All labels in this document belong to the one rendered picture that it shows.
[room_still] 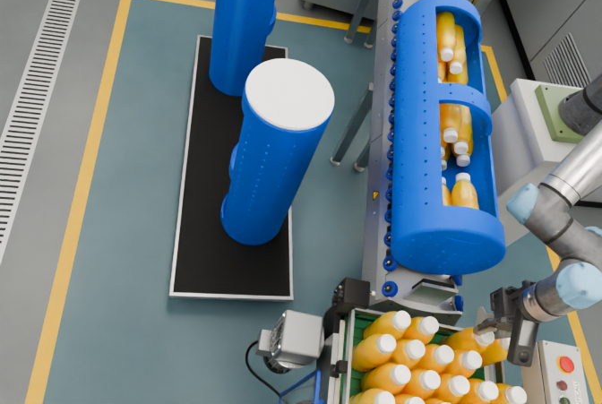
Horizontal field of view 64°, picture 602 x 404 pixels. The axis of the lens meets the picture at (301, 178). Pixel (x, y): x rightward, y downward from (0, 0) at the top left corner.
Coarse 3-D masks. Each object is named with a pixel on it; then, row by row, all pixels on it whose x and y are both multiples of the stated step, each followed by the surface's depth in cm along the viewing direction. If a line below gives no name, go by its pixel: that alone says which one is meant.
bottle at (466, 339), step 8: (472, 328) 119; (456, 336) 122; (464, 336) 119; (472, 336) 117; (440, 344) 130; (448, 344) 125; (456, 344) 121; (464, 344) 118; (472, 344) 117; (480, 344) 115; (488, 344) 116; (480, 352) 117
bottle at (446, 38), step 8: (440, 16) 162; (448, 16) 161; (440, 24) 160; (448, 24) 158; (440, 32) 157; (448, 32) 156; (440, 40) 156; (448, 40) 155; (456, 40) 157; (440, 48) 156
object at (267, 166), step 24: (264, 120) 141; (240, 144) 160; (264, 144) 149; (288, 144) 147; (312, 144) 153; (240, 168) 169; (264, 168) 160; (288, 168) 160; (240, 192) 179; (264, 192) 172; (288, 192) 177; (240, 216) 193; (264, 216) 189; (240, 240) 211; (264, 240) 212
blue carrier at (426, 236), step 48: (432, 0) 158; (432, 48) 146; (480, 48) 164; (432, 96) 136; (480, 96) 138; (432, 144) 127; (480, 144) 148; (432, 192) 119; (480, 192) 141; (432, 240) 118; (480, 240) 115
